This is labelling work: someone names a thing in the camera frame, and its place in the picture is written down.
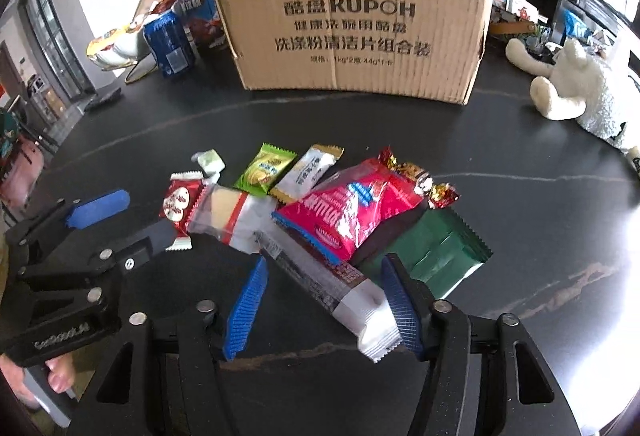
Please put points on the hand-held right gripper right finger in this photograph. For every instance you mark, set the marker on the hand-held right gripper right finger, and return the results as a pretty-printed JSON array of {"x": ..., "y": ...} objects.
[{"x": 402, "y": 306}]

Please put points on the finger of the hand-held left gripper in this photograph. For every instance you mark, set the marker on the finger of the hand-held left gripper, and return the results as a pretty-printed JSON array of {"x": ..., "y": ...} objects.
[
  {"x": 150, "y": 241},
  {"x": 97, "y": 210}
]

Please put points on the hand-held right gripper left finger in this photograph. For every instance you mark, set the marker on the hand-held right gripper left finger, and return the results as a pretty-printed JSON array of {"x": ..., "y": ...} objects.
[{"x": 244, "y": 311}]

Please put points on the long brown white bar packet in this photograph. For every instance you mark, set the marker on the long brown white bar packet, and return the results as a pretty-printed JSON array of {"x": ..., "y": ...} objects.
[{"x": 360, "y": 311}]

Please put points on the red white candy packet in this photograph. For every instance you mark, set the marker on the red white candy packet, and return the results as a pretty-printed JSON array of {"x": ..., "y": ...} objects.
[{"x": 175, "y": 203}]

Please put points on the large red biscuit packet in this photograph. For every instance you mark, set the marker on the large red biscuit packet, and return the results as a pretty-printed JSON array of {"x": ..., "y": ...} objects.
[{"x": 350, "y": 211}]

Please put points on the white gold snack packet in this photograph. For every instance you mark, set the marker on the white gold snack packet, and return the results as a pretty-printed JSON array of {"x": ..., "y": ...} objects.
[{"x": 305, "y": 173}]

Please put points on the person's left hand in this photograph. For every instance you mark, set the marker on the person's left hand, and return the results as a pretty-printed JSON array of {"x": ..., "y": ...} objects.
[{"x": 59, "y": 373}]

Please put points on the dark green snack packet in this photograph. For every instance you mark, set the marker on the dark green snack packet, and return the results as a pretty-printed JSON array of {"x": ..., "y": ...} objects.
[{"x": 440, "y": 251}]

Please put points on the clear wrapped cake packet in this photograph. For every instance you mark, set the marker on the clear wrapped cake packet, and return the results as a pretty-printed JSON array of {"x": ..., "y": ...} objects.
[{"x": 225, "y": 211}]

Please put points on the pink chair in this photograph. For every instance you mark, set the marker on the pink chair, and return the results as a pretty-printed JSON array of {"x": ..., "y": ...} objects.
[{"x": 22, "y": 166}]

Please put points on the small green white candy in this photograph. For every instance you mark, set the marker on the small green white candy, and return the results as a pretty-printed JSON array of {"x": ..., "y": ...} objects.
[{"x": 210, "y": 162}]

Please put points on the small black case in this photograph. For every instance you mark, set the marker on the small black case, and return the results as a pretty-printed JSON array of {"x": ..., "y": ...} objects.
[{"x": 102, "y": 98}]

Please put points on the red gold wrapped candy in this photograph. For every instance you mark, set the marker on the red gold wrapped candy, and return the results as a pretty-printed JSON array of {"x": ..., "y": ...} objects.
[
  {"x": 400, "y": 166},
  {"x": 442, "y": 195}
]

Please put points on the green candy packet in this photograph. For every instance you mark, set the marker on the green candy packet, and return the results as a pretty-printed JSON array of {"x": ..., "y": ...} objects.
[{"x": 262, "y": 168}]

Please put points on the white leaf dish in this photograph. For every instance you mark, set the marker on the white leaf dish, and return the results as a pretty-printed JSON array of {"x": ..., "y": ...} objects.
[{"x": 120, "y": 55}]

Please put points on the pile of assorted snack packets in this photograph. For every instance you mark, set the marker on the pile of assorted snack packets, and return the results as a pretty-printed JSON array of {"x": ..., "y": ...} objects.
[{"x": 112, "y": 36}]

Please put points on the blue soda can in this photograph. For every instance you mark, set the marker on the blue soda can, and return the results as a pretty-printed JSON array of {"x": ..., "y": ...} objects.
[{"x": 167, "y": 43}]

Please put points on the small open cardboard carton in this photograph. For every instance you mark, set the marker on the small open cardboard carton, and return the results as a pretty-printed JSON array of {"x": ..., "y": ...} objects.
[{"x": 150, "y": 5}]

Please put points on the blue snack canister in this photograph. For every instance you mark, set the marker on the blue snack canister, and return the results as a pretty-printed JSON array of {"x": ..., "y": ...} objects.
[{"x": 200, "y": 11}]

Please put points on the white plush toy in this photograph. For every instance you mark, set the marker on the white plush toy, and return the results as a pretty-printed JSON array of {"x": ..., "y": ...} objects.
[{"x": 590, "y": 91}]

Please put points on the brown leather pouch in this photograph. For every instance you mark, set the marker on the brown leather pouch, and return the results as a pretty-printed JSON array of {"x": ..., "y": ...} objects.
[{"x": 510, "y": 27}]

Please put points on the blue white packet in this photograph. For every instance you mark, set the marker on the blue white packet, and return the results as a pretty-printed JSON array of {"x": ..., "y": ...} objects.
[{"x": 575, "y": 23}]

